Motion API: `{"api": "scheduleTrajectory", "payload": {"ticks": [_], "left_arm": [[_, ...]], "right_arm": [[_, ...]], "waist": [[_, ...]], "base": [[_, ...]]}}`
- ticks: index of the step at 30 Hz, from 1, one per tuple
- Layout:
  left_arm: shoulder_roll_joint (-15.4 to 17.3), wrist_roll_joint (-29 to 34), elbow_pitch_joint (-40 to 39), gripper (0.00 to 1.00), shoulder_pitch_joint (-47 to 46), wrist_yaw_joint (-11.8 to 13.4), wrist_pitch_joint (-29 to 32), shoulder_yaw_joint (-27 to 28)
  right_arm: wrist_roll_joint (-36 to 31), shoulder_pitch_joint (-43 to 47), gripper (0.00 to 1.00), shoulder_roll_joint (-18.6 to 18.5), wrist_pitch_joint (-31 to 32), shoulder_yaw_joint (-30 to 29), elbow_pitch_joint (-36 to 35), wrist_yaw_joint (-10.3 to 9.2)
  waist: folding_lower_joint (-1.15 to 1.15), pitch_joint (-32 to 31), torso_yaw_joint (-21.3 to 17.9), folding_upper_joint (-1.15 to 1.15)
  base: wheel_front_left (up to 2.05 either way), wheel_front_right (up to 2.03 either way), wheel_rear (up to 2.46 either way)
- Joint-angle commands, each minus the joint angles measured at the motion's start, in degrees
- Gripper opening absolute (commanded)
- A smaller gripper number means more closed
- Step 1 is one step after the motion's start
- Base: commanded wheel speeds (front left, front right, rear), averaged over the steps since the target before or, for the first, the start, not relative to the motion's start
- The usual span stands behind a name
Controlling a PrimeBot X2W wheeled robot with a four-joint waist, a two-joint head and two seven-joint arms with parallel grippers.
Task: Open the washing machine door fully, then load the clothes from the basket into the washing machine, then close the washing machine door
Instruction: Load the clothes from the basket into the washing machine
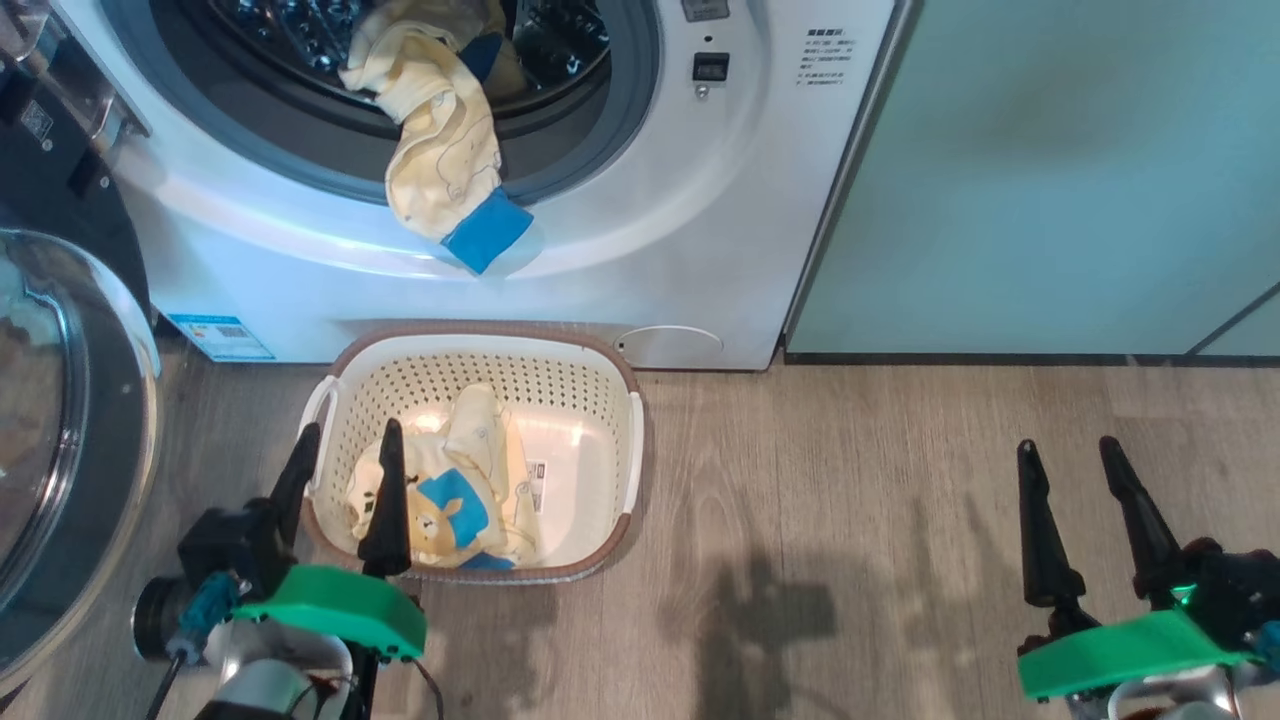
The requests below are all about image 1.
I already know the blue energy label sticker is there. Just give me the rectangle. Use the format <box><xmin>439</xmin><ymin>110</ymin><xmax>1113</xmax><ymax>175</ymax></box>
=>
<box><xmin>165</xmin><ymin>313</ymin><xmax>276</xmax><ymax>363</ymax></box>

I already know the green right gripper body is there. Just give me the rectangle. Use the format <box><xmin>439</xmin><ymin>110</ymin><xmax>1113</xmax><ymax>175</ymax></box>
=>
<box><xmin>1017</xmin><ymin>608</ymin><xmax>1261</xmax><ymax>701</ymax></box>

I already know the cream garment with bear print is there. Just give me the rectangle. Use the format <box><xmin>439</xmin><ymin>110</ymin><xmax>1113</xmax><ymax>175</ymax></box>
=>
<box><xmin>345</xmin><ymin>385</ymin><xmax>541</xmax><ymax>571</ymax></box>

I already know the thin black looping cable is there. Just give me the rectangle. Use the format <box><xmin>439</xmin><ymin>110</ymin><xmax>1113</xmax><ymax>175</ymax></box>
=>
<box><xmin>410</xmin><ymin>655</ymin><xmax>446</xmax><ymax>720</ymax></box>

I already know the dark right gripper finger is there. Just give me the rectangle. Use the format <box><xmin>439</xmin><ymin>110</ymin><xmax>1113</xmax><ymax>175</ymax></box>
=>
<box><xmin>1016</xmin><ymin>438</ymin><xmax>1087</xmax><ymax>609</ymax></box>
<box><xmin>1098</xmin><ymin>435</ymin><xmax>1186</xmax><ymax>601</ymax></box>

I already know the black door lock socket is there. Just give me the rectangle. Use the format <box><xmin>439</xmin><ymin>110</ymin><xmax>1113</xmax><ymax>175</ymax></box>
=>
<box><xmin>692</xmin><ymin>52</ymin><xmax>731</xmax><ymax>101</ymax></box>

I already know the cream line-drawing garment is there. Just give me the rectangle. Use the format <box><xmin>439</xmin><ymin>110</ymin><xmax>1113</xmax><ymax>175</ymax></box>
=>
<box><xmin>338</xmin><ymin>0</ymin><xmax>536</xmax><ymax>276</ymax></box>

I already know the mint green cabinet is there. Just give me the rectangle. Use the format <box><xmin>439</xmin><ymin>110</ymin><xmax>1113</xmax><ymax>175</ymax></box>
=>
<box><xmin>785</xmin><ymin>0</ymin><xmax>1280</xmax><ymax>358</ymax></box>
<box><xmin>1190</xmin><ymin>285</ymin><xmax>1280</xmax><ymax>358</ymax></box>

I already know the cream perforated laundry basket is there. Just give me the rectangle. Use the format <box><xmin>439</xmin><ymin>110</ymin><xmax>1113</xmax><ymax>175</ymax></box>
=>
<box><xmin>298</xmin><ymin>320</ymin><xmax>646</xmax><ymax>586</ymax></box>

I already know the white round filter cover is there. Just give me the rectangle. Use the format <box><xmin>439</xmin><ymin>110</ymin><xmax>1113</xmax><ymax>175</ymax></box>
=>
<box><xmin>613</xmin><ymin>325</ymin><xmax>725</xmax><ymax>369</ymax></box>

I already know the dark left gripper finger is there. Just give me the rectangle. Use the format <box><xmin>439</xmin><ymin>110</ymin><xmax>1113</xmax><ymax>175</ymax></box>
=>
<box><xmin>265</xmin><ymin>422</ymin><xmax>323</xmax><ymax>546</ymax></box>
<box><xmin>357</xmin><ymin>418</ymin><xmax>413</xmax><ymax>579</ymax></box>

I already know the white front-load washing machine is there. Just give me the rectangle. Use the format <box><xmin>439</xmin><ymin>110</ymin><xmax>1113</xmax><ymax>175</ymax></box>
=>
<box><xmin>50</xmin><ymin>0</ymin><xmax>916</xmax><ymax>371</ymax></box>

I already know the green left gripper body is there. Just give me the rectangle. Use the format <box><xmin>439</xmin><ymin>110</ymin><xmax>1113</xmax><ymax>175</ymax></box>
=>
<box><xmin>232</xmin><ymin>565</ymin><xmax>428</xmax><ymax>663</ymax></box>

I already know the washing machine glass door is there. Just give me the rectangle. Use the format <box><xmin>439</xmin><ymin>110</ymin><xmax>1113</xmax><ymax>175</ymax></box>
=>
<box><xmin>0</xmin><ymin>0</ymin><xmax>161</xmax><ymax>701</ymax></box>

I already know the teal cable plug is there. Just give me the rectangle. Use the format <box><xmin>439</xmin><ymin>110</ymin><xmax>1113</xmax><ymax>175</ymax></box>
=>
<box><xmin>165</xmin><ymin>572</ymin><xmax>241</xmax><ymax>666</ymax></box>

